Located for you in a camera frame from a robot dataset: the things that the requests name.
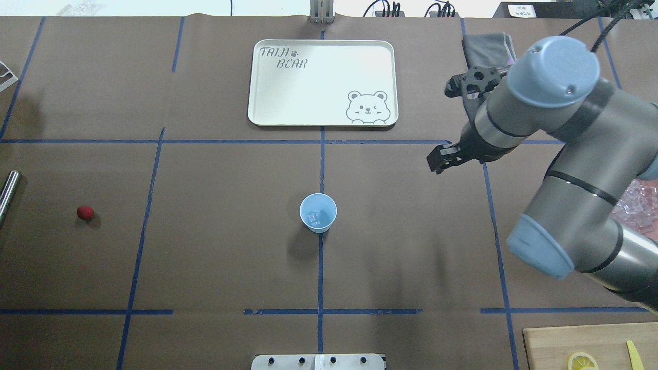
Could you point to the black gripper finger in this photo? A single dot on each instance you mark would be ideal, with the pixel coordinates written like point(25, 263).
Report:
point(439, 162)
point(444, 152)

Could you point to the aluminium frame post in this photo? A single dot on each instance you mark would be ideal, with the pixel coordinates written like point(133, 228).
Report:
point(321, 11)

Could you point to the clear ice cube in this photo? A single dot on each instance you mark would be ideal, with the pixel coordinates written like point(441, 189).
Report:
point(314, 219)

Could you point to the cream bear serving tray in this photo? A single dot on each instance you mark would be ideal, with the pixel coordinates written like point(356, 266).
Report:
point(339, 83)

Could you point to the pink bowl of ice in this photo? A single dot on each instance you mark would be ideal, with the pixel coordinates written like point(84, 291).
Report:
point(637, 209)

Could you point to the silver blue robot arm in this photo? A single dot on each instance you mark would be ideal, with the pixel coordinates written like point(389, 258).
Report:
point(609, 139)

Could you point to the black power box with label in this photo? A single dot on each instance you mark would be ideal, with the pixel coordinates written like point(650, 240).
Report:
point(546, 10)

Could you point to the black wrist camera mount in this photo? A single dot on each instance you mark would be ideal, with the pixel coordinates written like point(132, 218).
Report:
point(475, 82)

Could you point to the yellow lemon slices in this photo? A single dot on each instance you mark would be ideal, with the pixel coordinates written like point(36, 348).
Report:
point(581, 361)

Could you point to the yellow plastic knife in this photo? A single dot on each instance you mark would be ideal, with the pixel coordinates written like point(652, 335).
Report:
point(634, 356)

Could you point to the steel muddler with black tip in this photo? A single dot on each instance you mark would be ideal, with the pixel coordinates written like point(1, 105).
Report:
point(9, 188)

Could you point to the wooden cutting board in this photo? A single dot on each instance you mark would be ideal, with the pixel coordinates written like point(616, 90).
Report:
point(550, 347)

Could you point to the red strawberry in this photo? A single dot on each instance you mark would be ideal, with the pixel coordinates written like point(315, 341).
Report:
point(85, 213)

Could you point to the cup rack with handle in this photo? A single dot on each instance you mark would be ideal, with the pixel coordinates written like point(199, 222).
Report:
point(8, 78)

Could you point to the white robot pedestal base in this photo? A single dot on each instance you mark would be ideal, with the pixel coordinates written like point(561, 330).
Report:
point(320, 361)

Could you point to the light blue paper cup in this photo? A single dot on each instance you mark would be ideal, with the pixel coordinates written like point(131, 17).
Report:
point(319, 202)

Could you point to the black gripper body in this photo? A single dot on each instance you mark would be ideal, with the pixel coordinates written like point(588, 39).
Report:
point(472, 145)

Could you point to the grey folded cloth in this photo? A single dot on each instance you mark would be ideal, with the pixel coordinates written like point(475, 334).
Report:
point(489, 49)

